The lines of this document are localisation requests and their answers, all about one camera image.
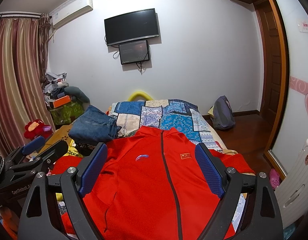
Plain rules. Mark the brown wooden door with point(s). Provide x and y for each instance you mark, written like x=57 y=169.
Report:
x=270 y=24

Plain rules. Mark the red zip jacket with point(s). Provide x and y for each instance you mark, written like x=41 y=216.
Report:
x=151 y=187

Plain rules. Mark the dark green pillow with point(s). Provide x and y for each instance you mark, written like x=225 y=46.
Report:
x=77 y=93

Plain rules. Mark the grey purple backpack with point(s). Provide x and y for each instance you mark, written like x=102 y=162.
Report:
x=221 y=114

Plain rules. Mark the striped pink curtain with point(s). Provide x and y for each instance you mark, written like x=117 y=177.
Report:
x=23 y=64

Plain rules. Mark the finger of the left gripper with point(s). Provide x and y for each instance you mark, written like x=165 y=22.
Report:
x=20 y=153
x=47 y=158

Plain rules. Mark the folded blue jeans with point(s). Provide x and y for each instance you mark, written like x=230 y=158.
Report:
x=94 y=126

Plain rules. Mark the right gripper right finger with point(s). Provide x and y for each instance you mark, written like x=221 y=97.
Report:
x=261 y=218

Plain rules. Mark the white air conditioner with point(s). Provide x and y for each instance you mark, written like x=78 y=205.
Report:
x=70 y=12

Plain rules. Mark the green storage box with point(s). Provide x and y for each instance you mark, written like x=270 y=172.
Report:
x=67 y=113

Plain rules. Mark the black wall television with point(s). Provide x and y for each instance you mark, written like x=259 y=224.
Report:
x=131 y=26

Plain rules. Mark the blue patchwork bed quilt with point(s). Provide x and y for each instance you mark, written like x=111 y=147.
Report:
x=167 y=114

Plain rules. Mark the red plush toy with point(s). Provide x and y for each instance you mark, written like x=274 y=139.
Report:
x=37 y=128

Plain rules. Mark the orange box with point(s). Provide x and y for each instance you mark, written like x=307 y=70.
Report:
x=61 y=101

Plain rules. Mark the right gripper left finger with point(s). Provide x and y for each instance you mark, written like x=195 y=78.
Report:
x=40 y=217

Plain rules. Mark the pink croc shoe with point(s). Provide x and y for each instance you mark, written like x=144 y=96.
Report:
x=274 y=178

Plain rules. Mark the small black wall monitor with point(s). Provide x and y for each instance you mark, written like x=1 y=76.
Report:
x=134 y=52

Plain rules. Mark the yellow duck garment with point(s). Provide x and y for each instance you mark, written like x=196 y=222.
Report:
x=72 y=151

